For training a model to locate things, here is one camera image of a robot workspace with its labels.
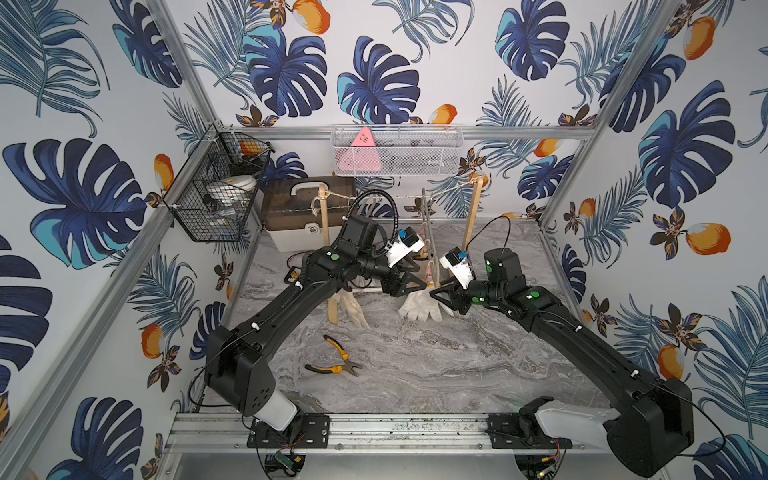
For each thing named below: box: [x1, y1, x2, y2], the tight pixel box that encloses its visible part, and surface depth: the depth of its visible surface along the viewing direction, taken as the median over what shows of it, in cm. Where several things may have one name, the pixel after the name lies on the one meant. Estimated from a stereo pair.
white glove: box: [398, 289, 454, 323], surface depth 87 cm
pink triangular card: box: [339, 127, 382, 172], surface depth 92 cm
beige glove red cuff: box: [334, 288, 371, 330], surface depth 82 cm
